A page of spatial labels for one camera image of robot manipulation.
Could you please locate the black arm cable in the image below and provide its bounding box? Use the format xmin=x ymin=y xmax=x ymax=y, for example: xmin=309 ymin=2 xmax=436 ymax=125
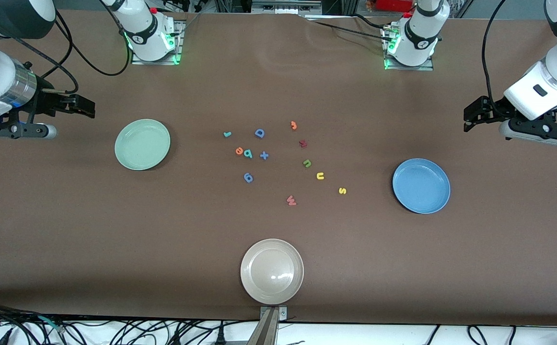
xmin=15 ymin=0 xmax=131 ymax=94
xmin=482 ymin=0 xmax=508 ymax=118

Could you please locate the aluminium camera post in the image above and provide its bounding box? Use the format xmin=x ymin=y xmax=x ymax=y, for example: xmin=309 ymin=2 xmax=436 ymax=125
xmin=247 ymin=306 xmax=289 ymax=345

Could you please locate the blue plate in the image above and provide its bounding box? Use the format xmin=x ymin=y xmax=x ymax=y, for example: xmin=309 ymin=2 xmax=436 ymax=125
xmin=392 ymin=158 xmax=451 ymax=214

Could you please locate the grey metal equipment rack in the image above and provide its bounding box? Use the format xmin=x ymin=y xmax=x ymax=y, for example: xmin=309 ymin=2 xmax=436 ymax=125
xmin=252 ymin=0 xmax=322 ymax=15

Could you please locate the beige plate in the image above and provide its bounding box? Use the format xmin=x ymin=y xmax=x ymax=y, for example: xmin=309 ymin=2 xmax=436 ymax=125
xmin=240 ymin=239 xmax=304 ymax=305

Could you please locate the pale green plate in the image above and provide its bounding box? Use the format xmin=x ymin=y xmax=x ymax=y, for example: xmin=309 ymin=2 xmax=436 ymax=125
xmin=115 ymin=119 xmax=171 ymax=171

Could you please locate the teal cable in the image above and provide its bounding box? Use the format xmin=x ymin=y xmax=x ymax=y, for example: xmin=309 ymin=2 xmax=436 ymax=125
xmin=38 ymin=315 xmax=66 ymax=334

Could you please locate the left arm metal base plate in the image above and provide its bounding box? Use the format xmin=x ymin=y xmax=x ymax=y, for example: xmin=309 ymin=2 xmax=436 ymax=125
xmin=383 ymin=24 xmax=435 ymax=71

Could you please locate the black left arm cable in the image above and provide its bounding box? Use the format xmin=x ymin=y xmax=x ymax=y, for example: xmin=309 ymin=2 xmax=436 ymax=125
xmin=482 ymin=0 xmax=508 ymax=118

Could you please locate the red box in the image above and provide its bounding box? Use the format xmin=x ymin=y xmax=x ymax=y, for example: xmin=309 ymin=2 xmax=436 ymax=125
xmin=377 ymin=0 xmax=414 ymax=12

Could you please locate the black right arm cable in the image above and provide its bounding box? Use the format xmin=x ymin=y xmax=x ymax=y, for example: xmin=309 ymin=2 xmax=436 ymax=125
xmin=15 ymin=0 xmax=131 ymax=94

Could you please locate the black cable across table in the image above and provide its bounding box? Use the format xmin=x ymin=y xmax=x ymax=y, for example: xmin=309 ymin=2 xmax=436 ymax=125
xmin=302 ymin=13 xmax=390 ymax=41

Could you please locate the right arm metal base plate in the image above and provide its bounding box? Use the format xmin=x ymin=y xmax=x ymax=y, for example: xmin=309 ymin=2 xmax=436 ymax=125
xmin=131 ymin=19 xmax=184 ymax=66

